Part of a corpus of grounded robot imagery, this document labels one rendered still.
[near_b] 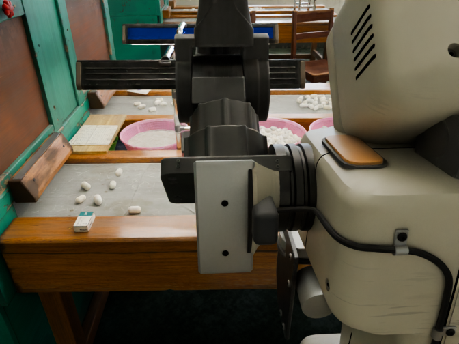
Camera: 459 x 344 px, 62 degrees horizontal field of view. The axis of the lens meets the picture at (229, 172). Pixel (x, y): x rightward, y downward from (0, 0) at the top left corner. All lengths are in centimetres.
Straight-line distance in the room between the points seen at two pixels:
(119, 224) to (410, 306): 80
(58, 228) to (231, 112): 76
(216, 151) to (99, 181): 94
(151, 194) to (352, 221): 93
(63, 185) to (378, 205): 111
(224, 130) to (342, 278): 16
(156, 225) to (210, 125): 66
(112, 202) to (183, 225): 26
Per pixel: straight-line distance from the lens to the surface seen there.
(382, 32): 31
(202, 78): 40
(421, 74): 29
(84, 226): 101
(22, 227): 111
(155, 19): 376
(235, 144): 35
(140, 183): 122
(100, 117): 165
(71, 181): 130
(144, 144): 148
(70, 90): 156
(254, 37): 43
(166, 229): 98
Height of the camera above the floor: 138
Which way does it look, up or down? 31 degrees down
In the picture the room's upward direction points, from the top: straight up
